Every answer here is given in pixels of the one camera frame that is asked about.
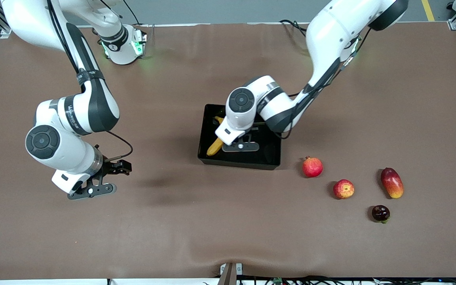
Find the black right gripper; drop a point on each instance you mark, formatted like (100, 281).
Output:
(109, 168)

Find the black plastic box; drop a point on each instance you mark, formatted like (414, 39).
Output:
(251, 160)

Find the yellow banana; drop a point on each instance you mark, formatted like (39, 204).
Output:
(214, 148)

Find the red yellow apple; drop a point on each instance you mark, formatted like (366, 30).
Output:
(343, 189)

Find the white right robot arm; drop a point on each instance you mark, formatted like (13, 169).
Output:
(73, 114)

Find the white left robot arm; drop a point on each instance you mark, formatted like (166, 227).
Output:
(331, 35)

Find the red pomegranate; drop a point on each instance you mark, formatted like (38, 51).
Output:
(312, 167)

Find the brown table cloth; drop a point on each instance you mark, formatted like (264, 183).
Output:
(212, 221)

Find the red yellow mango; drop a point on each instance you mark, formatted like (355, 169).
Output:
(392, 183)

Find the dark purple mangosteen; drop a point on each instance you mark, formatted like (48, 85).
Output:
(380, 213)

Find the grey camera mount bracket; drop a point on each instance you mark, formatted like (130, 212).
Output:
(230, 274)

